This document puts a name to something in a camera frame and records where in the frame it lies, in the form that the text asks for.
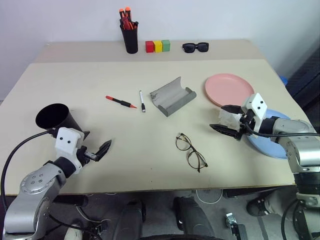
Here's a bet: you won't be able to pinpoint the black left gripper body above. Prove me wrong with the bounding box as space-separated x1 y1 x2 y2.
76 146 98 166

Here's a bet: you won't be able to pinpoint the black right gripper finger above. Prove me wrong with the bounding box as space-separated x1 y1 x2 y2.
220 104 242 115
209 123 243 141

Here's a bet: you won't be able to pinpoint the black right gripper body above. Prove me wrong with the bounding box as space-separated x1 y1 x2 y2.
235 107 255 141

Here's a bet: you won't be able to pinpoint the white tissue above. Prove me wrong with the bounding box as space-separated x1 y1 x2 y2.
216 109 242 131

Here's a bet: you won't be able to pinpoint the pink round plate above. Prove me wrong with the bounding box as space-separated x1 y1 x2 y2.
205 73 256 108

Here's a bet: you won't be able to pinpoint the blue round plate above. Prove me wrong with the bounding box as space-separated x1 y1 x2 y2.
245 108 293 160

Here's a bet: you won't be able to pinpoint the empty black pen cup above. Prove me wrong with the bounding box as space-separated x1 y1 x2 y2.
35 103 85 138

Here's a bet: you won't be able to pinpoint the thin-framed tortoiseshell eyeglasses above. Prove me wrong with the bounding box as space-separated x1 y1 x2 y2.
175 132 209 174

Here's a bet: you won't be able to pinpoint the red and black pen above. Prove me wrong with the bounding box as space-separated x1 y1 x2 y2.
105 95 139 110

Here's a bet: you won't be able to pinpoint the open grey glasses case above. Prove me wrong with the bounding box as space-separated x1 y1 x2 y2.
149 76 198 118

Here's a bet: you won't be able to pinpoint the white marker with black cap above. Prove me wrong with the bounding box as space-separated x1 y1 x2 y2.
138 90 147 114

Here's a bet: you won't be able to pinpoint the black sunglasses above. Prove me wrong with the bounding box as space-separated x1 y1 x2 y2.
181 42 210 54

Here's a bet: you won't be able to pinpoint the dark rounded shape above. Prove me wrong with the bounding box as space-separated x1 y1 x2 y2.
172 196 216 240
112 199 147 240

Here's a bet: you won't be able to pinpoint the black chair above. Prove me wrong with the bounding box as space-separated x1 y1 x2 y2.
284 46 320 109

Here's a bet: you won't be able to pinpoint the black shoe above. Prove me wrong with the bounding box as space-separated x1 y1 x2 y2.
246 195 271 217

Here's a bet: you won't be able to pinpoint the grey trouser leg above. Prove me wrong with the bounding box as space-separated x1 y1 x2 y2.
264 186 299 216

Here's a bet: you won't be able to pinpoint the metal caster wheel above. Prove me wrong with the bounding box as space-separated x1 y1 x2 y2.
224 211 248 240

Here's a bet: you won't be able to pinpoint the black pen cup with tools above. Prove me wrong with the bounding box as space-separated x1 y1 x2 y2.
119 21 140 55

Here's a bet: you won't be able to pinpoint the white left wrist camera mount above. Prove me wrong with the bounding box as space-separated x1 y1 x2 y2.
54 127 86 175

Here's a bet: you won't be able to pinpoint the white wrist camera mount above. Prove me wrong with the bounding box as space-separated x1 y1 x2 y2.
54 127 86 175
240 92 269 139

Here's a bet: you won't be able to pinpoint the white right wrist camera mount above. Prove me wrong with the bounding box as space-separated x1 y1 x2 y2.
240 92 269 139

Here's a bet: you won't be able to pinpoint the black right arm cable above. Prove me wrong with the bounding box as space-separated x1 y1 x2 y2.
241 116 320 139

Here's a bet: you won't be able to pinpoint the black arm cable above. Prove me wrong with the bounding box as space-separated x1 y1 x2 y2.
241 116 320 139
0 130 55 213

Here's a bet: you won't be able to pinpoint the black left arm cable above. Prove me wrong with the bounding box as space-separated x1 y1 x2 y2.
0 130 55 213

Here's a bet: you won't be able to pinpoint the red-handled screwdriver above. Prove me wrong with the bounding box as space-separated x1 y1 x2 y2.
121 16 134 31

